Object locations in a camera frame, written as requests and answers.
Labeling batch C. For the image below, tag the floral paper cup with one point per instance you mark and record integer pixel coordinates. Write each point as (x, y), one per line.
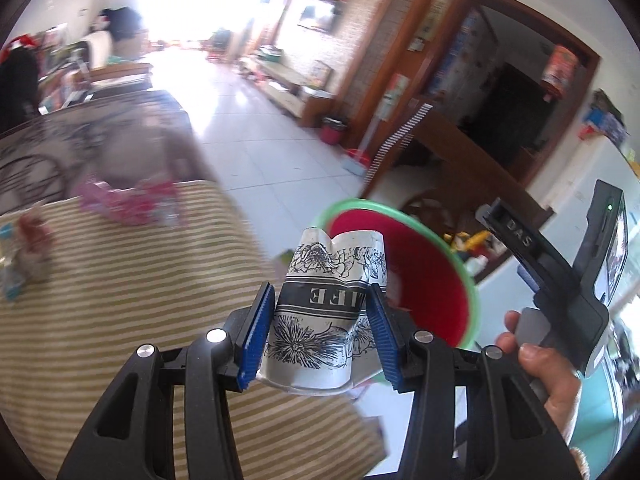
(320, 310)

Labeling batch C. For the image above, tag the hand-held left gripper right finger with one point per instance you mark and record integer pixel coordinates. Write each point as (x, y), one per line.
(390, 345)

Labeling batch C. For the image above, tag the wall poster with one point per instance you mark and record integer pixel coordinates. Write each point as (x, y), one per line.
(457, 55)

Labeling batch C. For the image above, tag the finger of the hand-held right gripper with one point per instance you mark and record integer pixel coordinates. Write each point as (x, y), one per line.
(528, 280)

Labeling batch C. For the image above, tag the wall television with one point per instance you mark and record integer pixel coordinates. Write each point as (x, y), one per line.
(317, 17)

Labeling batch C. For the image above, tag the person's right forearm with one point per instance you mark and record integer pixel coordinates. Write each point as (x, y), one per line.
(577, 460)

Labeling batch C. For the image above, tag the dark patterned sofa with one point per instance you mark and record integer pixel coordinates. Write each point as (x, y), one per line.
(75, 135)

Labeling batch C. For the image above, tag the striped tablecloth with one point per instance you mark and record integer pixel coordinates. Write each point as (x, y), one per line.
(125, 285)

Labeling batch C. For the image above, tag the blue and white packet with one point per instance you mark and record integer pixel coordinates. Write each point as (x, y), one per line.
(11, 270)

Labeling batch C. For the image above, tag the red bin with green rim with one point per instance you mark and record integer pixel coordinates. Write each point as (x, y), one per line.
(425, 270)

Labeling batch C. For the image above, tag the small red waste bin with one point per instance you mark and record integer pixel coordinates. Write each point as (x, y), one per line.
(332, 131)

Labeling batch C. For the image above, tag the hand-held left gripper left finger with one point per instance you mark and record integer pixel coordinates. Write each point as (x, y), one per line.
(255, 340)

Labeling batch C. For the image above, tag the red hanging lantern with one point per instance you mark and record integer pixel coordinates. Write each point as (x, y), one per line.
(560, 72)

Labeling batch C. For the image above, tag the dark wooden chair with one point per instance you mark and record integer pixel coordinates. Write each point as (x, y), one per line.
(450, 160)

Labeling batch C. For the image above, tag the person's right hand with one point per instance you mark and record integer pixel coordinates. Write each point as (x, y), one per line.
(550, 375)

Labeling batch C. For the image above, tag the low television cabinet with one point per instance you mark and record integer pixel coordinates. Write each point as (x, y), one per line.
(295, 90)

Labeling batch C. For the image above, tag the pink plastic wrapper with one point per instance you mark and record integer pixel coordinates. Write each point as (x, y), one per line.
(130, 205)

